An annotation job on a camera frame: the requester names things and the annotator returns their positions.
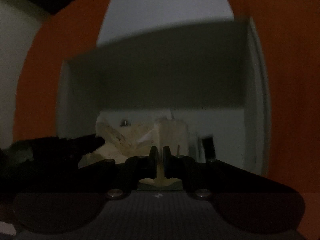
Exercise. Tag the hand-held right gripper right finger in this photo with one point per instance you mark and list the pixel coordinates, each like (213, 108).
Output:
(166, 156)

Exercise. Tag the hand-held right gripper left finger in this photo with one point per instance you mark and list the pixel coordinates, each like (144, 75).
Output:
(153, 156)

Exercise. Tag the orange desktop cloth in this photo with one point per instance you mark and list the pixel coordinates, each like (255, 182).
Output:
(287, 80)

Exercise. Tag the beige tissue pack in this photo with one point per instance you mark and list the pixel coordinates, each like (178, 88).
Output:
(130, 135)

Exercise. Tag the white storage box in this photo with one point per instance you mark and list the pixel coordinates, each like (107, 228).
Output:
(162, 80)

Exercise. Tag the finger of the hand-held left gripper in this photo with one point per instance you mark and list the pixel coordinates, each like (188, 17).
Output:
(90, 142)

